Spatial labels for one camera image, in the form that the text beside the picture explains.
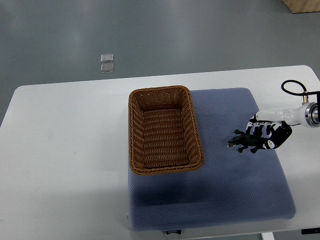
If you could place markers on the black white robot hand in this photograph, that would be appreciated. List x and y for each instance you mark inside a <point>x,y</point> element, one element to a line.
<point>269,124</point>

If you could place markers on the dark toy crocodile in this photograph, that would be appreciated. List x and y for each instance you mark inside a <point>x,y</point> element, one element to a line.
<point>246,140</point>

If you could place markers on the brown wicker basket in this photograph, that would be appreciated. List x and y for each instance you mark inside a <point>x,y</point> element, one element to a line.
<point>163,133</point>

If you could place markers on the blue grey cushion mat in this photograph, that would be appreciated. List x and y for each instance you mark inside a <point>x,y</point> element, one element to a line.
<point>229,188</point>

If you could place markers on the white table leg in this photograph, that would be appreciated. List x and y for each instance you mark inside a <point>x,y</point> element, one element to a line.
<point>267,236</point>

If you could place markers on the black table control panel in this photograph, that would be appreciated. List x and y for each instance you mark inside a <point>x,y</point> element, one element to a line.
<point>310,231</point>

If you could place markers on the wooden box corner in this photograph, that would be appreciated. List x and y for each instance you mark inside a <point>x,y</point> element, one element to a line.
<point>302,6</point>

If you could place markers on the upper floor socket plate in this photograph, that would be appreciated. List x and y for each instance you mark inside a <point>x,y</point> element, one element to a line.
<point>107,57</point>

